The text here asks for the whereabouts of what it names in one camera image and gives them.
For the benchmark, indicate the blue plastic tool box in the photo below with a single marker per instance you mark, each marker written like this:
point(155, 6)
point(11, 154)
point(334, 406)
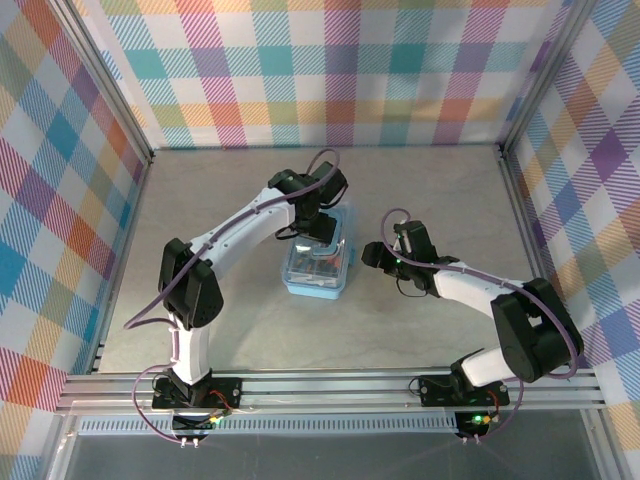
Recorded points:
point(315, 292)

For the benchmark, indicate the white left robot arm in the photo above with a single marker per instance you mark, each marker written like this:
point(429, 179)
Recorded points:
point(240, 235)

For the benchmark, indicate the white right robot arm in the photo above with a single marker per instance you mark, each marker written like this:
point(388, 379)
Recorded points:
point(465, 290)

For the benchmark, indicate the controller board with LED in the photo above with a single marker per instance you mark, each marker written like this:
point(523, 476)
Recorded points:
point(190, 422)
point(472, 425)

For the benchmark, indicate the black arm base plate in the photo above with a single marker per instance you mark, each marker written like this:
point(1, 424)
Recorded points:
point(435, 390)
point(230, 392)

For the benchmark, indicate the aluminium table side rail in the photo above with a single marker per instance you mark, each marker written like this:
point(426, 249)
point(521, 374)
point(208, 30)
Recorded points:
point(125, 250)
point(520, 210)

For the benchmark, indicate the aluminium mounting rail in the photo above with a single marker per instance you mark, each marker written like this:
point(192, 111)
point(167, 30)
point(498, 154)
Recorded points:
point(325, 390)

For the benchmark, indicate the aluminium frame post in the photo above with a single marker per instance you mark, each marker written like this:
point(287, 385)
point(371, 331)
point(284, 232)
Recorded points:
point(105, 75)
point(544, 75)

